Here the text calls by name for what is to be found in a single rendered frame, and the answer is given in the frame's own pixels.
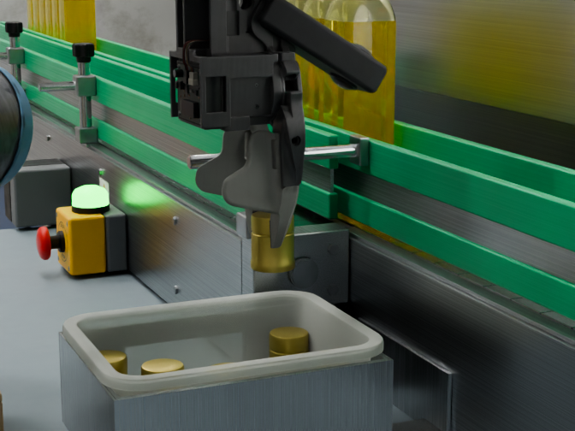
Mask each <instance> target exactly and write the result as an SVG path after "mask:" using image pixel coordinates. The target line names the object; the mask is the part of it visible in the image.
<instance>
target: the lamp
mask: <svg viewBox="0 0 575 431"><path fill-rule="evenodd" d="M109 210H110V204H109V194H108V193H107V191H106V190H105V188H103V187H101V186H96V185H86V186H81V187H78V188H76V189H75V190H74V192H73V194H72V212H74V213H77V214H85V215H90V214H100V213H104V212H107V211H109Z"/></svg>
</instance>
